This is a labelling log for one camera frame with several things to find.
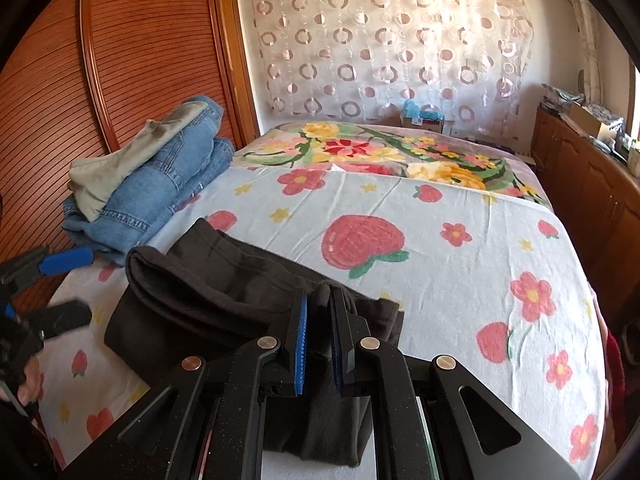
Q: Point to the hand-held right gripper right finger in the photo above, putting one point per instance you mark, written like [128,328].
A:
[339,355]

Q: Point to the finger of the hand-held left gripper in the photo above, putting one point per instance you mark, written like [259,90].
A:
[67,261]
[60,317]

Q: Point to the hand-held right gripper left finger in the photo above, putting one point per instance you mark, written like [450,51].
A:
[300,350]

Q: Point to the black pants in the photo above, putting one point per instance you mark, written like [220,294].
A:
[200,300]

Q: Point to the folded olive pants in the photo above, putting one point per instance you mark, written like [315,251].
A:
[105,180]

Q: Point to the person's left hand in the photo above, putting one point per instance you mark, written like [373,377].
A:
[31,380]

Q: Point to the folded blue jeans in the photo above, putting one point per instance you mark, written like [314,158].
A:
[165,175]

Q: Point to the strawberry flower bed sheet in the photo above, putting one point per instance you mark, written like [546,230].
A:
[450,285]

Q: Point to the yellow flower blanket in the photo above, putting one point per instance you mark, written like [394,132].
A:
[380,152]

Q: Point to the wooden louvered wardrobe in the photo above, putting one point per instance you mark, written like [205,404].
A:
[125,60]

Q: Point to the small cardboard box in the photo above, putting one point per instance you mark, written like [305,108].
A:
[420,125]

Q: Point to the blue plastic bag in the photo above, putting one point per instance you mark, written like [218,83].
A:
[422,110]

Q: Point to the dark red cloth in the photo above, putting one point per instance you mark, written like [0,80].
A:
[617,370]

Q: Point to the long wooden cabinet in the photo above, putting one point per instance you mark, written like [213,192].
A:
[585,185]

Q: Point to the sheer circle-pattern curtain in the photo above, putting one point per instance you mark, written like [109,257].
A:
[390,45]

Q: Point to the pile of patterned papers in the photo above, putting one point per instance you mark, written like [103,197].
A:
[560,95]

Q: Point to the open cardboard box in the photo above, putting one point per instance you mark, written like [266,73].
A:
[592,120]

